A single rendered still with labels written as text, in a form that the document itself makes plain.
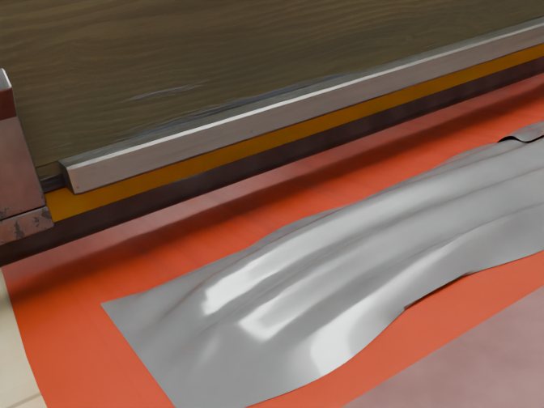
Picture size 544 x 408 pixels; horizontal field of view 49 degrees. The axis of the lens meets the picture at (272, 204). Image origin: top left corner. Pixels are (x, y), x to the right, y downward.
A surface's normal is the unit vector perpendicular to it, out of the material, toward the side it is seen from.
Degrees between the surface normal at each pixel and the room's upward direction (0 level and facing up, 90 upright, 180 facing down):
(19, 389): 0
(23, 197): 90
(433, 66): 90
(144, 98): 90
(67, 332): 0
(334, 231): 33
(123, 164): 90
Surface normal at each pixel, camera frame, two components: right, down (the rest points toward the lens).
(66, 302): -0.16, -0.91
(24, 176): 0.51, 0.25
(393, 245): 0.15, -0.63
